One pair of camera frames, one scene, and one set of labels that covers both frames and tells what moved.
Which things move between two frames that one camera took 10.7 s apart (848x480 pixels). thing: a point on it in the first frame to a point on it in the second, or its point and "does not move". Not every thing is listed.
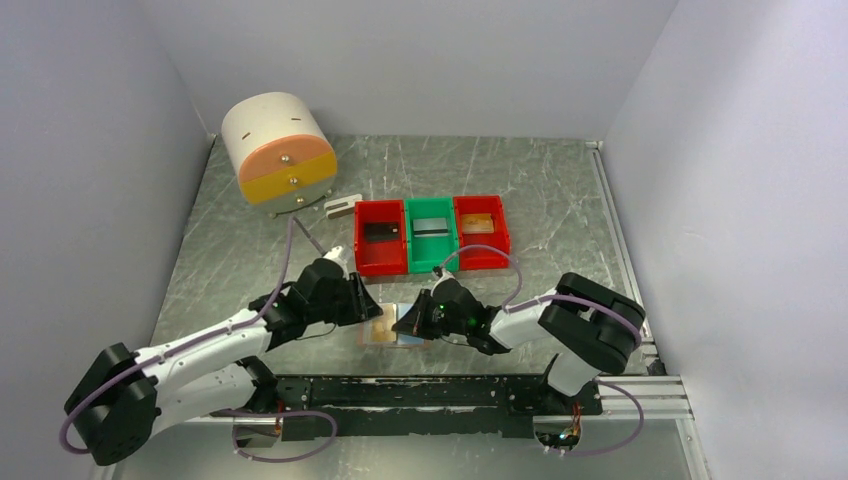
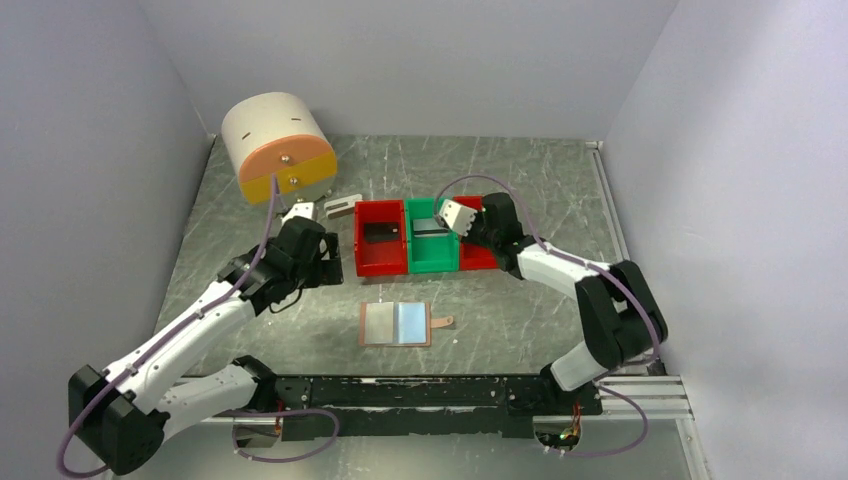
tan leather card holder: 378,331 does not move
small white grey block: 341,207 does not move
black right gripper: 415,320 to 470,238
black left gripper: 361,303 to 326,272
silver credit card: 430,227 does not move
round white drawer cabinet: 281,151 does not move
